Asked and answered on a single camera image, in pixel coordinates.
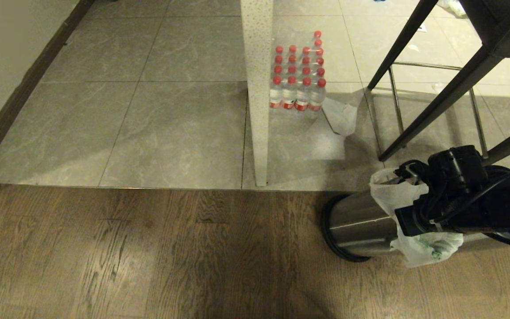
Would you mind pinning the dark brown baseboard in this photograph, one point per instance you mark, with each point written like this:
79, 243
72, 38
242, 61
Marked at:
20, 97

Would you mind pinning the crumpled white plastic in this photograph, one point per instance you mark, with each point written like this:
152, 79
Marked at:
452, 6

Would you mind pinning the steel trash bin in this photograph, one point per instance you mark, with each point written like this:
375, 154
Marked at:
361, 221

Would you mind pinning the clear plastic bag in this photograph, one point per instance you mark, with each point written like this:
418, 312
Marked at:
341, 117

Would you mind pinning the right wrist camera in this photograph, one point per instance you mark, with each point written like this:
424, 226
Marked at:
416, 215

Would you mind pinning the chrome metal frame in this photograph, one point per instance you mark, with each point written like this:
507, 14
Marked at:
396, 99

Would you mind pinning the dark metal-legged stool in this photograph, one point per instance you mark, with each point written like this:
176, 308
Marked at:
498, 26

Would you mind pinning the pack of red-capped water bottles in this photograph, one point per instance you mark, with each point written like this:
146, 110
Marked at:
299, 75

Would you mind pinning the white speckled pillar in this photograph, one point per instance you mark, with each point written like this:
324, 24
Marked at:
258, 88

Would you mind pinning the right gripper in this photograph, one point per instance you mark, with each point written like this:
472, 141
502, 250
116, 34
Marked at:
456, 166

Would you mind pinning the white plastic trash bag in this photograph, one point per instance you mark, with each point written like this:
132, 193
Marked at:
384, 188

